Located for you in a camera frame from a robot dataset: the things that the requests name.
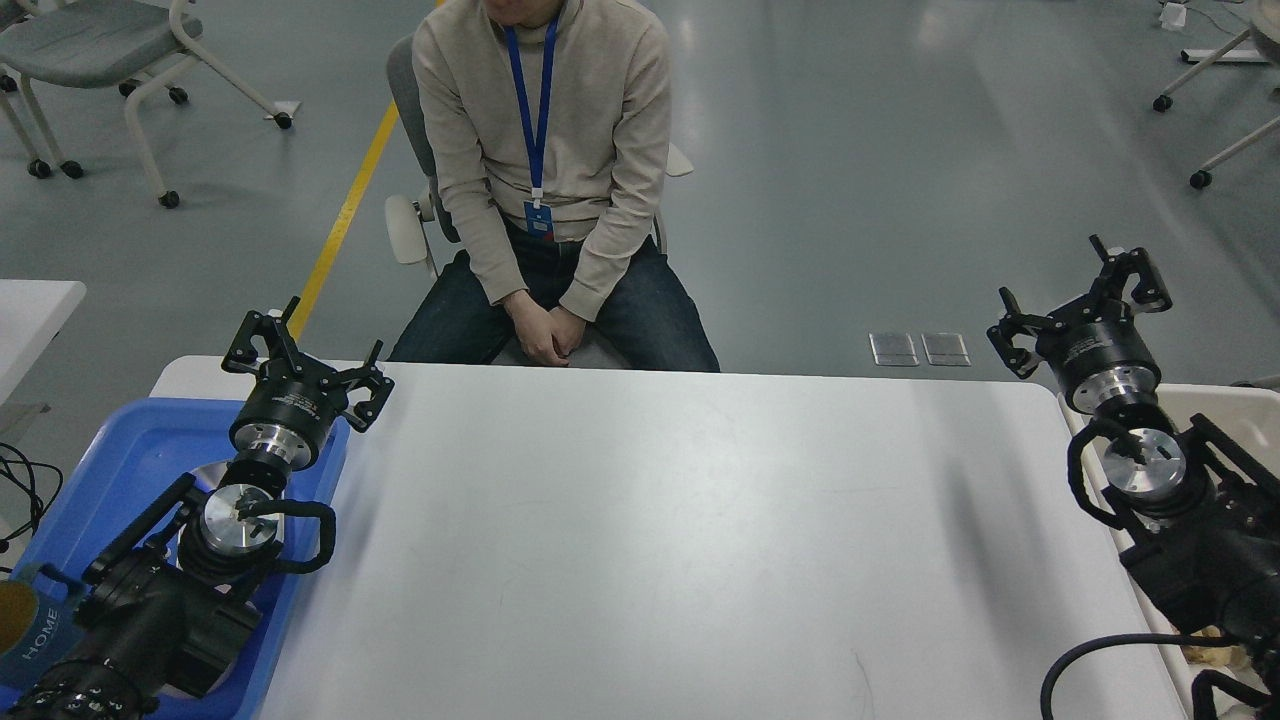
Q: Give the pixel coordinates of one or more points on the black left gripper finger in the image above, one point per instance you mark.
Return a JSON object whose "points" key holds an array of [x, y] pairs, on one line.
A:
{"points": [[361, 393], [264, 348]]}

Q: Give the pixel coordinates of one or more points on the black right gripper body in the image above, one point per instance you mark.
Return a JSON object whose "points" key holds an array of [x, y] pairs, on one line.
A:
{"points": [[1101, 363]]}

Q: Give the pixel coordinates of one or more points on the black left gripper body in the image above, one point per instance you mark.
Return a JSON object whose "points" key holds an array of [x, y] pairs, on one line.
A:
{"points": [[288, 419]]}

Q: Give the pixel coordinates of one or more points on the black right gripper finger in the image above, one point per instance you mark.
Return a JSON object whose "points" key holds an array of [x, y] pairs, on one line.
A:
{"points": [[1128, 284], [1014, 323]]}

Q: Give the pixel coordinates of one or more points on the dark blue HOME mug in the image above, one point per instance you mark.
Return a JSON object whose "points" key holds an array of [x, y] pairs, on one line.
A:
{"points": [[38, 622]]}

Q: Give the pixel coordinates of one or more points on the stainless steel rectangular tray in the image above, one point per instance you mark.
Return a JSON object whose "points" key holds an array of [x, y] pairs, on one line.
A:
{"points": [[207, 481]]}

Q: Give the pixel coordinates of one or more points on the brown paper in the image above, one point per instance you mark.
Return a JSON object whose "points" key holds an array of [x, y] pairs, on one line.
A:
{"points": [[1232, 657]]}

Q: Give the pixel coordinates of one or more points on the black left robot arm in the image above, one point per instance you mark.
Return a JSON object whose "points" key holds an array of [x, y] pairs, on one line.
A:
{"points": [[168, 602]]}

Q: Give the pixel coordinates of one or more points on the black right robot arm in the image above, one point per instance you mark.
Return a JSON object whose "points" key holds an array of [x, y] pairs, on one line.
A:
{"points": [[1200, 510]]}

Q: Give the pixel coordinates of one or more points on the right metal floor plate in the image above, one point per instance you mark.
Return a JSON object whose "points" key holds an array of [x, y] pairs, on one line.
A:
{"points": [[945, 349]]}

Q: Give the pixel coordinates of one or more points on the metal floor plate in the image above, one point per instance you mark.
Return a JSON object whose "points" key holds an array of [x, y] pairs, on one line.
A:
{"points": [[945, 349], [893, 349]]}

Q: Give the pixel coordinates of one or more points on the left metal floor plate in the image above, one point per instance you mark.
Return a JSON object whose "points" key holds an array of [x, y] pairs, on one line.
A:
{"points": [[893, 349]]}

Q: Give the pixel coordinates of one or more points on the white side table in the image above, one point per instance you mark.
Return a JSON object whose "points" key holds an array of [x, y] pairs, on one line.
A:
{"points": [[32, 313]]}

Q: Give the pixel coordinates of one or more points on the white power adapter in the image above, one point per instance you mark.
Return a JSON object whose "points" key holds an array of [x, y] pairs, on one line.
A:
{"points": [[1173, 17]]}

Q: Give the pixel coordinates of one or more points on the seated person in beige sweater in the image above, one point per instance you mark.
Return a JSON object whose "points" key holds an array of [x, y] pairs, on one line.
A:
{"points": [[549, 123]]}

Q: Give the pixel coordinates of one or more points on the white grey rolling chair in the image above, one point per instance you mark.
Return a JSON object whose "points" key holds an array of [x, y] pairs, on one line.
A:
{"points": [[102, 44]]}

